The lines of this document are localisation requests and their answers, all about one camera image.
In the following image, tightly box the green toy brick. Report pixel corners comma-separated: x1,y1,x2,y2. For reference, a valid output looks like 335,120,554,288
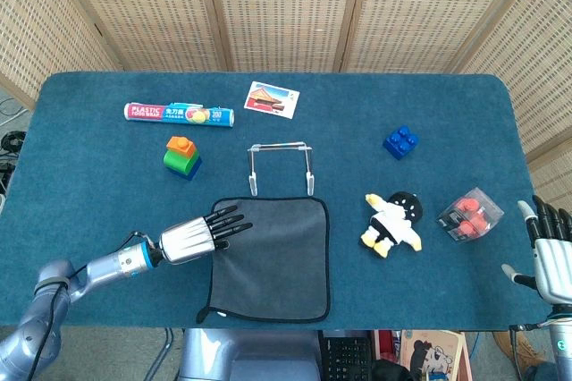
163,148,201,174

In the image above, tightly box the small dark blue toy brick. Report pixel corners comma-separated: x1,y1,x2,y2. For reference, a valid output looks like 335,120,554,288
167,156,203,182

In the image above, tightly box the plastic food wrap box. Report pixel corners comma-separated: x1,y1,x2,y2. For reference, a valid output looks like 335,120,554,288
123,101,237,129

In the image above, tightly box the white cable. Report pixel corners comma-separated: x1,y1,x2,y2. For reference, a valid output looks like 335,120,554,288
0,97,30,128

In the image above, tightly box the large blue toy brick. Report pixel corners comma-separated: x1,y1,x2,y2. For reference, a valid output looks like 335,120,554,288
382,124,420,162

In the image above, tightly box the woven bamboo folding screen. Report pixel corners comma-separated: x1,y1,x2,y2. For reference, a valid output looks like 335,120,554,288
0,0,572,239

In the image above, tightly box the clear box with red parts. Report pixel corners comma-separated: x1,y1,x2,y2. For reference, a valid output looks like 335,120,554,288
435,186,505,246

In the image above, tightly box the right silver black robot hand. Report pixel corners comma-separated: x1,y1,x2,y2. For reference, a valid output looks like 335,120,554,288
500,195,572,306

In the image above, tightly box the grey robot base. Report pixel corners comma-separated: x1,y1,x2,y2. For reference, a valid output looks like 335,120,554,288
177,326,323,381

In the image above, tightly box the black keyboard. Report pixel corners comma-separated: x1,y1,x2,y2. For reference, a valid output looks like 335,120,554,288
319,330,374,381

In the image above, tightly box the black rounded object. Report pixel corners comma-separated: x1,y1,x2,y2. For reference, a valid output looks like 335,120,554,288
370,359,419,381

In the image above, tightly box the orange toy brick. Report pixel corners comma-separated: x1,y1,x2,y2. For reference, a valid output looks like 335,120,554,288
165,135,197,159

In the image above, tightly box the brown shoe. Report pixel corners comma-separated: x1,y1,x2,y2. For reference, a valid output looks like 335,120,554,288
493,330,547,369

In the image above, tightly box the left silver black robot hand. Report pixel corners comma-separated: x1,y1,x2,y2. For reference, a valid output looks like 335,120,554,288
158,204,255,266

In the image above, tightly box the teal table mat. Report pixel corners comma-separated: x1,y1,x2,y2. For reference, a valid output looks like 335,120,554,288
0,71,558,333

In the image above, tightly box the black cable coil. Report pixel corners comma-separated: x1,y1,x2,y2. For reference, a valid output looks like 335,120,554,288
0,130,28,154

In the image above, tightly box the cartoon print box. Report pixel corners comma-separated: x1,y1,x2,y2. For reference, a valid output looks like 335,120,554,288
399,329,468,381

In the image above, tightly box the grey and blue cloth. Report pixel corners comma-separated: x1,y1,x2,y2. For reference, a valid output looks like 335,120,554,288
195,195,332,326

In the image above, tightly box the palace picture postcard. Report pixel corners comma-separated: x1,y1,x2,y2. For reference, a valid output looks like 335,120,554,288
243,80,301,121

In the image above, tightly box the black white plush doll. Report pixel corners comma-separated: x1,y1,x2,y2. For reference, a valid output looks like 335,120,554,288
360,190,425,260

